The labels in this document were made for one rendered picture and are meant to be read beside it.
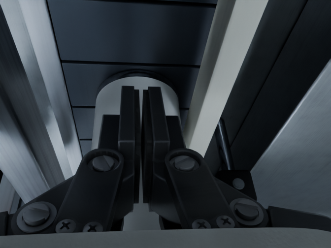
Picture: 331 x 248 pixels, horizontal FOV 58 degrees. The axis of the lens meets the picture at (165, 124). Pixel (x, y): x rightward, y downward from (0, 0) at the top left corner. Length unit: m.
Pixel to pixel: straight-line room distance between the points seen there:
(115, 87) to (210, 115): 0.05
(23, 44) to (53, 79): 0.06
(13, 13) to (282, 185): 0.29
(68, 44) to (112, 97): 0.03
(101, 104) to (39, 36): 0.05
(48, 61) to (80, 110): 0.04
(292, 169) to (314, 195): 0.09
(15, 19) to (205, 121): 0.14
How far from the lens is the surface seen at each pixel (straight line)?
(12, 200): 0.36
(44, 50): 0.17
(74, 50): 0.17
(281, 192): 0.36
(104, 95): 0.17
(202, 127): 0.16
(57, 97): 0.20
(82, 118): 0.21
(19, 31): 0.23
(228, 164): 0.27
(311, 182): 0.35
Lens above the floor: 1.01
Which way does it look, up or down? 36 degrees down
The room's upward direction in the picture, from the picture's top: 176 degrees clockwise
